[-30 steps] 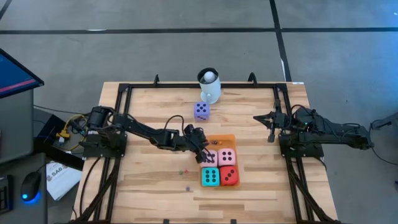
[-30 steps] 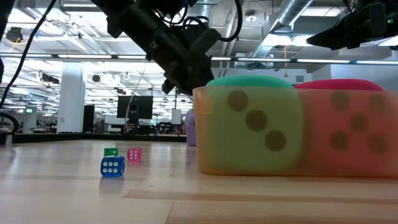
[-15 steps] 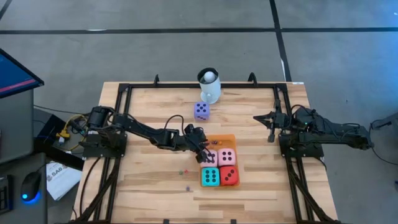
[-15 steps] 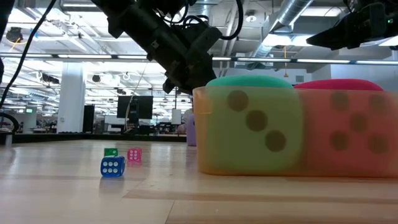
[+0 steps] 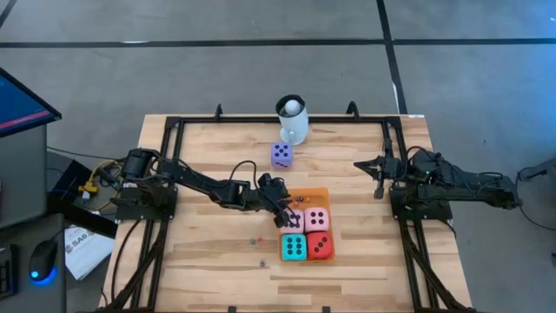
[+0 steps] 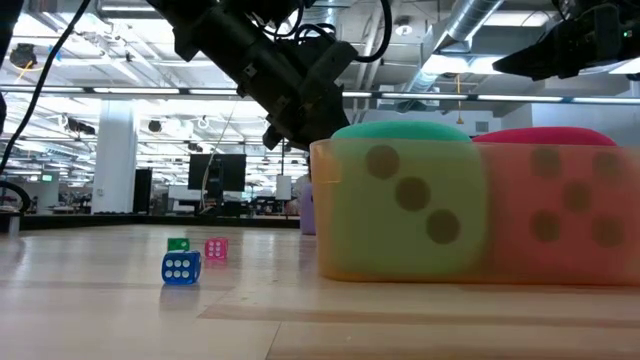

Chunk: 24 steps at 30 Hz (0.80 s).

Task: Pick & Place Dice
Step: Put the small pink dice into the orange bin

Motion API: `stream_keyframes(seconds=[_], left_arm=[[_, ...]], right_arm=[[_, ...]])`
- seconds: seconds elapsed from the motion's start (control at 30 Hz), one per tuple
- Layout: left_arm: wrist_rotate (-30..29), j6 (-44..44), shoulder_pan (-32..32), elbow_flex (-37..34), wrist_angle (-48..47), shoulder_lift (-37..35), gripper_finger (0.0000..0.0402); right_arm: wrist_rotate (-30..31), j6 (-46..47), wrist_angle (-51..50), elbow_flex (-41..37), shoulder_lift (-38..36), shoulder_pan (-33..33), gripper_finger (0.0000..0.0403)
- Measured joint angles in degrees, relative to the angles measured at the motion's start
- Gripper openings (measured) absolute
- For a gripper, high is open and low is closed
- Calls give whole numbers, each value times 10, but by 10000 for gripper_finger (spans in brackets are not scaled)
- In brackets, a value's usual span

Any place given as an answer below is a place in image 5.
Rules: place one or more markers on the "black keyboard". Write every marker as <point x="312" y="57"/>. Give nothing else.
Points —
<point x="8" y="274"/>

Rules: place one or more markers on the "grey computer case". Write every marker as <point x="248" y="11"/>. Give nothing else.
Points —
<point x="21" y="174"/>

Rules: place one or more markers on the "black frame clamp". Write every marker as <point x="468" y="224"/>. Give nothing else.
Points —
<point x="352" y="111"/>
<point x="232" y="309"/>
<point x="219" y="112"/>
<point x="326" y="309"/>

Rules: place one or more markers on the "white printed paper booklet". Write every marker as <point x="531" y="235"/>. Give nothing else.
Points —
<point x="87" y="256"/>

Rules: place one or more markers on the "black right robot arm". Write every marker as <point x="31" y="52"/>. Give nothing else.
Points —
<point x="469" y="184"/>

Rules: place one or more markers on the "large teal foam die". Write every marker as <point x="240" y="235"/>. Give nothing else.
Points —
<point x="287" y="255"/>

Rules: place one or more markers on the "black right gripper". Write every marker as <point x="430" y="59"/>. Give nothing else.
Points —
<point x="393" y="168"/>

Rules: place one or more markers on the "white ball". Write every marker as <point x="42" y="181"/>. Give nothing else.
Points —
<point x="293" y="107"/>

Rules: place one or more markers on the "computer monitor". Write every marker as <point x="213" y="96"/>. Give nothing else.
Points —
<point x="21" y="104"/>

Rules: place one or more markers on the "black equipment box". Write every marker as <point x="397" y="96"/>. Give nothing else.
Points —
<point x="65" y="182"/>

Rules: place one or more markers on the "black metal table frame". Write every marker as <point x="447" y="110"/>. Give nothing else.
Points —
<point x="243" y="119"/>

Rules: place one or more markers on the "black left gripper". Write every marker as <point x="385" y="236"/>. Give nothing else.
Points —
<point x="273" y="195"/>

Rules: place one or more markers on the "yellow connector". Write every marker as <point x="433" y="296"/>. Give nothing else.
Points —
<point x="88" y="187"/>

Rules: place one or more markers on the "large purple foam die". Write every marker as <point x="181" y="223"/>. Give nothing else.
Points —
<point x="281" y="161"/>

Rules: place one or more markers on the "orange translucent plastic bin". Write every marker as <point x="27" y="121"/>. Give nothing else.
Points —
<point x="319" y="197"/>

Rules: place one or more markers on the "white cylindrical cup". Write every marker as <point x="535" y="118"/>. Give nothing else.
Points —
<point x="295" y="128"/>

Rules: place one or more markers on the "large red foam die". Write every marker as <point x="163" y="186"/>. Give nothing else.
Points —
<point x="313" y="254"/>

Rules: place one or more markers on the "black computer mouse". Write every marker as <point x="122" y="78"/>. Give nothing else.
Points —
<point x="42" y="258"/>

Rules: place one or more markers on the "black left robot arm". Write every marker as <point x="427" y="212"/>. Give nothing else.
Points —
<point x="195" y="182"/>

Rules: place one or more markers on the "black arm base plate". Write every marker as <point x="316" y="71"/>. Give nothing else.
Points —
<point x="434" y="213"/>
<point x="130" y="213"/>

